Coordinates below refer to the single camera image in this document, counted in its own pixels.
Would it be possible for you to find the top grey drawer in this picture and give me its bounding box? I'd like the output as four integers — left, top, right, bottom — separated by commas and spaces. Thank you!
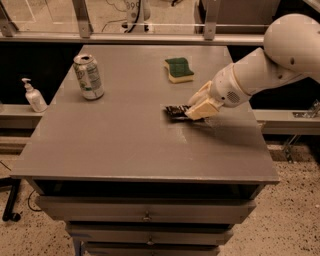
36, 196, 256, 224

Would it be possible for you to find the grey drawer cabinet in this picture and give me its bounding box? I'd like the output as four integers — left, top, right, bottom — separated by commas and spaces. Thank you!
9, 44, 281, 256

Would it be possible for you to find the black rxbar chocolate bar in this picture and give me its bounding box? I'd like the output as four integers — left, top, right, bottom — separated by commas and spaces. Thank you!
165, 105, 193, 122

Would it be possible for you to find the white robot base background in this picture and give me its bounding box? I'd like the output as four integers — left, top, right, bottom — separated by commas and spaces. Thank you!
122, 0, 151, 33

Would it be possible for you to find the metal window railing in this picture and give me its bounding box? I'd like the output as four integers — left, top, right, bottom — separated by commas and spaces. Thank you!
0, 0, 268, 46

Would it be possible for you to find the middle grey drawer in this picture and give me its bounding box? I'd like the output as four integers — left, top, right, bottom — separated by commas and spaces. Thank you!
66, 225, 233, 245

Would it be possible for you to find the white pump soap bottle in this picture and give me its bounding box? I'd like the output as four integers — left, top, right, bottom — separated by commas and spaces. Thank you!
22, 78, 47, 113

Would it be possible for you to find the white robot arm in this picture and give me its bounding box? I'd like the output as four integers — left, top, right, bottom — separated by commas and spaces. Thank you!
186, 14, 320, 120

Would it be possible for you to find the green white soda can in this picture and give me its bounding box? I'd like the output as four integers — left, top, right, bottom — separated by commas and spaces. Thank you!
73, 54, 104, 100

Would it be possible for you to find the bottom grey drawer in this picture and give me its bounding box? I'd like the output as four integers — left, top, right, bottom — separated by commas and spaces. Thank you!
85, 243, 220, 256

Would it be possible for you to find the grey drawer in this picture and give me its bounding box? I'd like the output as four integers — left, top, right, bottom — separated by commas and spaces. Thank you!
85, 243, 220, 256
36, 196, 256, 224
66, 225, 233, 245

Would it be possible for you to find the black stand leg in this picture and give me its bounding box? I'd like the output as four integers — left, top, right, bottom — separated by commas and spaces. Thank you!
0, 177, 21, 222

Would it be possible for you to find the green yellow sponge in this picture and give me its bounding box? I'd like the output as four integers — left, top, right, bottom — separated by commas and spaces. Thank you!
164, 57, 194, 84

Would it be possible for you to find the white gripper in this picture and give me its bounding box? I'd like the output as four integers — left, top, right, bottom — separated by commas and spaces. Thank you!
186, 63, 251, 120

